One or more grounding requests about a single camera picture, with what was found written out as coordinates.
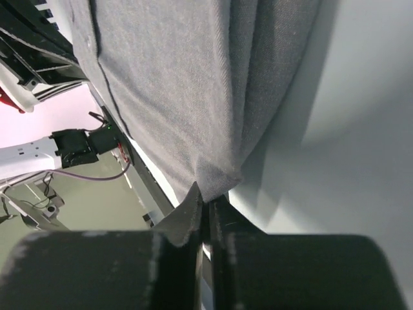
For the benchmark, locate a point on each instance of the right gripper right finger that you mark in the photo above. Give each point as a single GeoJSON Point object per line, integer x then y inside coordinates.
{"type": "Point", "coordinates": [256, 270]}

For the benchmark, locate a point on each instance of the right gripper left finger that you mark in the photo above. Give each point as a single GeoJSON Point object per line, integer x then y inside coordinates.
{"type": "Point", "coordinates": [152, 269]}

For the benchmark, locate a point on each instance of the grey long sleeve shirt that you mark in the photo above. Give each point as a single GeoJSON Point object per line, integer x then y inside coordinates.
{"type": "Point", "coordinates": [194, 83]}

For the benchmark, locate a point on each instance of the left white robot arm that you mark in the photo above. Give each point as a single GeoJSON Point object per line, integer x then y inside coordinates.
{"type": "Point", "coordinates": [61, 150]}

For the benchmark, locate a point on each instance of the red black plaid shirt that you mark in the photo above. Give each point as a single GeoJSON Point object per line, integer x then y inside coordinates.
{"type": "Point", "coordinates": [5, 99]}

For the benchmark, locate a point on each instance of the white laundry basket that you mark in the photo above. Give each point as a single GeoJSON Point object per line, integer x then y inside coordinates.
{"type": "Point", "coordinates": [37, 58]}

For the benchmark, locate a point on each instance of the aluminium front rail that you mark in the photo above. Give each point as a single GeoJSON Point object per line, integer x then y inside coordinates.
{"type": "Point", "coordinates": [152, 197]}

